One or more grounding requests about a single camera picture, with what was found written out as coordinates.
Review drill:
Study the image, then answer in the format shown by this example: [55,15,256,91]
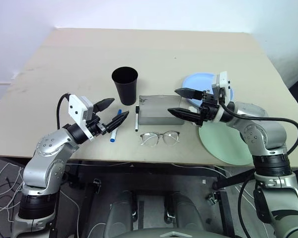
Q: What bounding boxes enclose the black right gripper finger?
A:
[167,108,203,126]
[174,87,204,101]

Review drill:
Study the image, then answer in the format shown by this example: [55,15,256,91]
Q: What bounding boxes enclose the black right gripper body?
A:
[199,89,221,122]

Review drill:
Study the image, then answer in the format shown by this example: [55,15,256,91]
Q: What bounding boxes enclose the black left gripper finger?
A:
[93,98,115,114]
[105,111,130,132]

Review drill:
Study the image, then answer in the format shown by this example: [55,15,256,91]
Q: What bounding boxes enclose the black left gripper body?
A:
[85,114,109,138]

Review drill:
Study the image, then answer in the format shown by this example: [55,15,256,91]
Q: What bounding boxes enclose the white marker with blue cap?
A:
[110,108,122,143]

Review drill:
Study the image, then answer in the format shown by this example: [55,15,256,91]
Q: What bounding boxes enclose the white marker with black cap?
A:
[135,105,141,132]

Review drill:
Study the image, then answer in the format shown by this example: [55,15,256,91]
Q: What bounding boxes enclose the grey glasses case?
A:
[138,94,185,126]

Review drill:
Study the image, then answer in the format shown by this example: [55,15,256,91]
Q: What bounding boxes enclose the clear-framed eyeglasses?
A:
[140,130,181,147]

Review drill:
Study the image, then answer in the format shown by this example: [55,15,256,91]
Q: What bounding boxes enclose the light green plate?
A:
[198,121,256,166]

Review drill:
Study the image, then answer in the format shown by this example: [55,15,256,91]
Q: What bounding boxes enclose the light blue plate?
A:
[182,72,236,107]

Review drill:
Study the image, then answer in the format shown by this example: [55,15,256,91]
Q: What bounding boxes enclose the black plastic cup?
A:
[111,66,139,106]

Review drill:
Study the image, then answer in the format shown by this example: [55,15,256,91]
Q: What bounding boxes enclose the silver ratchet buckle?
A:
[206,192,218,205]
[92,178,102,194]

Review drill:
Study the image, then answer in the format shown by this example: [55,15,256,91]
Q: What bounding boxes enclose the grey rounded robot leg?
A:
[163,191,205,238]
[106,190,138,238]

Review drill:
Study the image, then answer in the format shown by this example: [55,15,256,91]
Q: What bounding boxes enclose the grey robot torso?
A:
[128,228,216,238]

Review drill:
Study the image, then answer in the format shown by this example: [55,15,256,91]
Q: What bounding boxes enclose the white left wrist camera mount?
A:
[68,95,94,142]

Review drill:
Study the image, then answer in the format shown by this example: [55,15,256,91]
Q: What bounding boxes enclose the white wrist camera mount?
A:
[212,71,231,122]
[68,95,94,142]

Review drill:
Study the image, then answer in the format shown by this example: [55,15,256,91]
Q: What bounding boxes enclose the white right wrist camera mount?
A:
[212,71,231,122]

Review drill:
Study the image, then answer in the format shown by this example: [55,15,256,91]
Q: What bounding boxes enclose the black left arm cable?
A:
[56,93,72,130]

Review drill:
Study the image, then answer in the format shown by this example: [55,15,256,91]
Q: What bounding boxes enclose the black metal table frame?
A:
[63,160,258,238]

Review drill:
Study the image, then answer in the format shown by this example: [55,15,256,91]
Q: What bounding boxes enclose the white floor cable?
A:
[59,188,81,238]

